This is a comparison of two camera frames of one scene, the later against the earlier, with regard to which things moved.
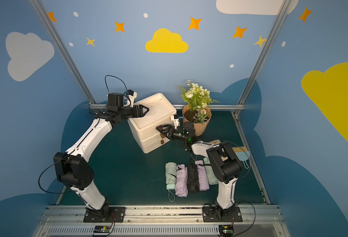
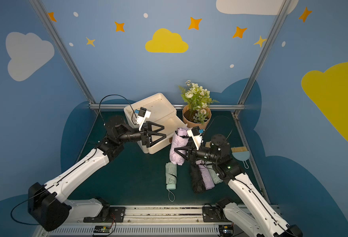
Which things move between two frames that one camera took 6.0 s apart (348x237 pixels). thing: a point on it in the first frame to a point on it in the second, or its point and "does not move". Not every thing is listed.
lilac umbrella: [181, 189] to [181, 139]
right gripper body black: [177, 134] to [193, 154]
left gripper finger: [142, 114] to [150, 141]
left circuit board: [102, 229] does not move
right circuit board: [226, 230] does not move
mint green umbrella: [171, 170] does not move
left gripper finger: [143, 106] to [149, 128]
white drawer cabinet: [144, 130] does not move
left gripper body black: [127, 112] to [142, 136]
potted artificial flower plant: [197, 110] does not move
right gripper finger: [162, 132] to [184, 148]
